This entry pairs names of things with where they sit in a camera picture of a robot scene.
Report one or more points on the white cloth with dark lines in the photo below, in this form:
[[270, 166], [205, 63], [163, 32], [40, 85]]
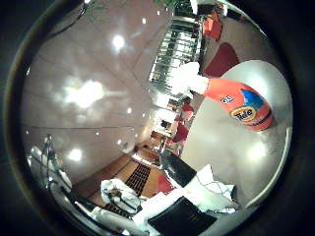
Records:
[[216, 187]]

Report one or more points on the red chair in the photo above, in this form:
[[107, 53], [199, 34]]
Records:
[[163, 184], [180, 132]]

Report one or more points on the red floor rug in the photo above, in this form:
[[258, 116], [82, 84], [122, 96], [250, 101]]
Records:
[[223, 59]]

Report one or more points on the orange spray bottle white trigger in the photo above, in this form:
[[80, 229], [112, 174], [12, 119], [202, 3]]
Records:
[[242, 105]]

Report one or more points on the wooden cabinet with dark grille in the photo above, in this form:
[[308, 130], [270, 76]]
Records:
[[138, 177]]

